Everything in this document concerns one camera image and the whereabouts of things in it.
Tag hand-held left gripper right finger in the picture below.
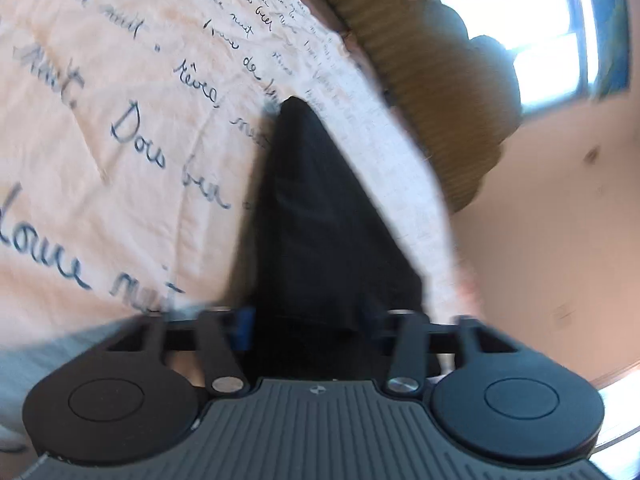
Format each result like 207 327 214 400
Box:
358 309 522 397

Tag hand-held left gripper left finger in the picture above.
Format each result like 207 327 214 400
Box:
106 307 256 397

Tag black pants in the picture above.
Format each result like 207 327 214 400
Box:
227 96 447 384

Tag cream quilt with blue script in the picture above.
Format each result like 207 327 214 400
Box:
0 0 482 457

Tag olive upholstered headboard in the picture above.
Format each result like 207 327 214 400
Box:
294 0 524 214

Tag window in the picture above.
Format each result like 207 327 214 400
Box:
434 0 602 112

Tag blue floral curtain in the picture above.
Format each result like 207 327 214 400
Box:
582 0 635 102

